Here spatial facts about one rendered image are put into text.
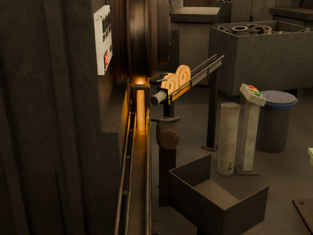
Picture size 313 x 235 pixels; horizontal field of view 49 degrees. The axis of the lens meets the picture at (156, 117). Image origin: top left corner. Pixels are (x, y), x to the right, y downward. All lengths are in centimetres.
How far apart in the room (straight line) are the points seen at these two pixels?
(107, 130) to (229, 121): 132
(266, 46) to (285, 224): 208
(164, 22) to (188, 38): 282
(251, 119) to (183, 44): 201
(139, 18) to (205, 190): 67
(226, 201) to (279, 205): 108
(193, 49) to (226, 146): 202
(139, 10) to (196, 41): 291
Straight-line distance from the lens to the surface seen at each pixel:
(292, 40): 394
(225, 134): 237
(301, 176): 268
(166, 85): 201
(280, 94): 292
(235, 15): 609
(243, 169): 259
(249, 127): 244
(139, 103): 152
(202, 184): 133
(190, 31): 417
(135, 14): 129
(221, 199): 128
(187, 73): 222
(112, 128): 115
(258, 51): 373
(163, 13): 139
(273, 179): 258
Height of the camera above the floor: 136
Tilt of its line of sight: 23 degrees down
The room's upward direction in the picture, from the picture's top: straight up
